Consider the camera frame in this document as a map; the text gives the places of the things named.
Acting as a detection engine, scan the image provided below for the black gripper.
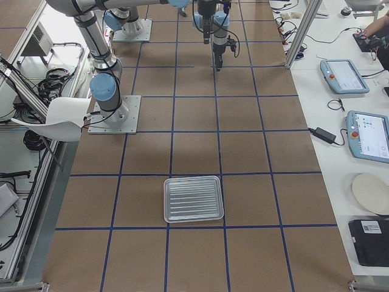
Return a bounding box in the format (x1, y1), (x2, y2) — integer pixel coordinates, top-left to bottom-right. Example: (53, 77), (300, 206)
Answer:
(212, 44), (226, 71)
(202, 13), (212, 44)

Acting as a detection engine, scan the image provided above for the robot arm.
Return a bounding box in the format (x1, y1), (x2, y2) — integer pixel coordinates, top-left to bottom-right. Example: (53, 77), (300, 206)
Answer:
(47, 1), (230, 123)
(103, 1), (236, 72)

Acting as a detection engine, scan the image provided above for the operator hand at desk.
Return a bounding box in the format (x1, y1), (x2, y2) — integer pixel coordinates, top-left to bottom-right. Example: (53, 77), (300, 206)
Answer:
(363, 20), (384, 37)

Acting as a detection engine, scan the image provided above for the green brake shoe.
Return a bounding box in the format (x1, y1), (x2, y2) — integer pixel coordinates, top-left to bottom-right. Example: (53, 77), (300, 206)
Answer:
(178, 8), (188, 17)

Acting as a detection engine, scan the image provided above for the far blue teach pendant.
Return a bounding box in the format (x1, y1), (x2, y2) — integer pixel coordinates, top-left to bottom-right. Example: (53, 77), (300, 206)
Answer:
(320, 59), (370, 94)

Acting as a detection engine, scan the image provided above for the blue teach pendant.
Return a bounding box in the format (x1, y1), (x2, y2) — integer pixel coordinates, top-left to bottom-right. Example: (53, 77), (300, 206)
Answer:
(346, 111), (388, 163)
(320, 59), (370, 94)

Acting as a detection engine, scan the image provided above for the black power adapter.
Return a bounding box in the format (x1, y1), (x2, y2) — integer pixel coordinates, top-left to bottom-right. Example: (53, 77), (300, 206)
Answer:
(308, 127), (338, 145)

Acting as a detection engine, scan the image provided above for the white plastic chair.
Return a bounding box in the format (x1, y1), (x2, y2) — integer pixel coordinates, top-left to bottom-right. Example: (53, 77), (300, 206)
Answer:
(11, 97), (91, 142)

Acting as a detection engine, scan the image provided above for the near blue teach pendant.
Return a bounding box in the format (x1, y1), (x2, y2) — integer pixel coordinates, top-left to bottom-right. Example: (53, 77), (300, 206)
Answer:
(346, 111), (388, 163)

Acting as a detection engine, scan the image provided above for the grey control box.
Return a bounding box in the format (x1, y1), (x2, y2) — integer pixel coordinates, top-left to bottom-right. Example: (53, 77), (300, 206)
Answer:
(21, 22), (54, 66)

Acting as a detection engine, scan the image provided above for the beige round plate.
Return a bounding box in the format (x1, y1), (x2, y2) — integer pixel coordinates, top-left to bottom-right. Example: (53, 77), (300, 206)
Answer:
(352, 173), (388, 216)

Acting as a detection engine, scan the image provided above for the black flat case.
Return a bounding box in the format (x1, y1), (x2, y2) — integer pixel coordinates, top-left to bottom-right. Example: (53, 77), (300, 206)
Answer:
(348, 220), (388, 267)

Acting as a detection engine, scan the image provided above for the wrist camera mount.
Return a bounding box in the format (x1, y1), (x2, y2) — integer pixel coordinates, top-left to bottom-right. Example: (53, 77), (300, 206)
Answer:
(227, 35), (236, 53)

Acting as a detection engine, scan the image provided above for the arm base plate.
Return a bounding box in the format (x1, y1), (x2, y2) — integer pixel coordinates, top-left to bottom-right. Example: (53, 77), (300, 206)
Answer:
(113, 18), (153, 43)
(88, 96), (142, 134)

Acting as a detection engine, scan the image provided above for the aluminium frame post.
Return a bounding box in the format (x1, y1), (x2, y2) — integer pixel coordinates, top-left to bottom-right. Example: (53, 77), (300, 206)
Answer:
(284, 0), (322, 69)

